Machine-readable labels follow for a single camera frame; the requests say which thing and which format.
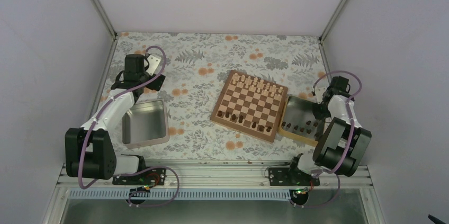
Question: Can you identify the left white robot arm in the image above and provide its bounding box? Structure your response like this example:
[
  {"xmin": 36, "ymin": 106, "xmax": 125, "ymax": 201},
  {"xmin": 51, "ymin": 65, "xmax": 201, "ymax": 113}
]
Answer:
[{"xmin": 65, "ymin": 54, "xmax": 166, "ymax": 184}]

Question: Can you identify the empty silver metal tin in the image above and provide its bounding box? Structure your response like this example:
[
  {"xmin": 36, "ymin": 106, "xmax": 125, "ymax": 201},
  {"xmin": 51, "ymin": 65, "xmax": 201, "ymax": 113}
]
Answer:
[{"xmin": 122, "ymin": 99, "xmax": 170, "ymax": 149}]

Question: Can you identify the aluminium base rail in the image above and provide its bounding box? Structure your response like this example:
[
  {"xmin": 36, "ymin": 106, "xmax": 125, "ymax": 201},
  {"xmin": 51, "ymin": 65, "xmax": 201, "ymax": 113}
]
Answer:
[{"xmin": 53, "ymin": 161, "xmax": 373, "ymax": 201}]

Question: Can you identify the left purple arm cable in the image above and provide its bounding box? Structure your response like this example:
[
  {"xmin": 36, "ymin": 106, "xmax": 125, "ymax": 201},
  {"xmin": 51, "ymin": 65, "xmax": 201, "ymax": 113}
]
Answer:
[{"xmin": 77, "ymin": 45, "xmax": 167, "ymax": 190}]

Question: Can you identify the wooden chessboard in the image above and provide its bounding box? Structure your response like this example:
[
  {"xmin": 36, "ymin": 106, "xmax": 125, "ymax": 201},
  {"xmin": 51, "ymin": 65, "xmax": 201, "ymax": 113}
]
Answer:
[{"xmin": 210, "ymin": 70, "xmax": 288, "ymax": 143}]

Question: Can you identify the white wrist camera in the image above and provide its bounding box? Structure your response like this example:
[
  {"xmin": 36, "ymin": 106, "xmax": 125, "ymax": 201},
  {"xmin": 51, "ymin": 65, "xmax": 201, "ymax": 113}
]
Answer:
[
  {"xmin": 312, "ymin": 87, "xmax": 326, "ymax": 104},
  {"xmin": 145, "ymin": 55, "xmax": 162, "ymax": 75}
]

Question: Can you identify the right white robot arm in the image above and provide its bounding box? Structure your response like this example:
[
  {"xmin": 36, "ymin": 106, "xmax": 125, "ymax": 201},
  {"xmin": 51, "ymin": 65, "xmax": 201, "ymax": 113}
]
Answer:
[{"xmin": 282, "ymin": 76, "xmax": 372, "ymax": 185}]

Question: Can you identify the yellow tin with dark pieces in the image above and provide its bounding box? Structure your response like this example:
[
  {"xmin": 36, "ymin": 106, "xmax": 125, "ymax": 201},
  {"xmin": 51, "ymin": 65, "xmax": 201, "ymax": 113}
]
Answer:
[{"xmin": 278, "ymin": 95, "xmax": 325, "ymax": 147}]

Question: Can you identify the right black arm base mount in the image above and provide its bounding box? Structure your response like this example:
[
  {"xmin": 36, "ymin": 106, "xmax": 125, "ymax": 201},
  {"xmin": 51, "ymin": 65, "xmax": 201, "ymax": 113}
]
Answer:
[{"xmin": 264, "ymin": 165, "xmax": 320, "ymax": 206}]

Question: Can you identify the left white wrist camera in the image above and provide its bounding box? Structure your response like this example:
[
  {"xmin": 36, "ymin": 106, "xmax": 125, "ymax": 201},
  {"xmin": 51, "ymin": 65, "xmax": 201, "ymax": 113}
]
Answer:
[{"xmin": 145, "ymin": 55, "xmax": 162, "ymax": 75}]

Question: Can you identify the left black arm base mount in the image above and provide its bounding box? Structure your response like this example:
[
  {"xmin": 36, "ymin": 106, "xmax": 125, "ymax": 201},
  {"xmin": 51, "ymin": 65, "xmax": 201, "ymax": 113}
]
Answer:
[{"xmin": 112, "ymin": 168, "xmax": 166, "ymax": 204}]

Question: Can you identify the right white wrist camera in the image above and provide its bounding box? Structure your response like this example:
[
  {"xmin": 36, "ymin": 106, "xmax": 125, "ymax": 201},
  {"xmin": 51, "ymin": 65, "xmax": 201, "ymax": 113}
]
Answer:
[{"xmin": 312, "ymin": 87, "xmax": 326, "ymax": 104}]

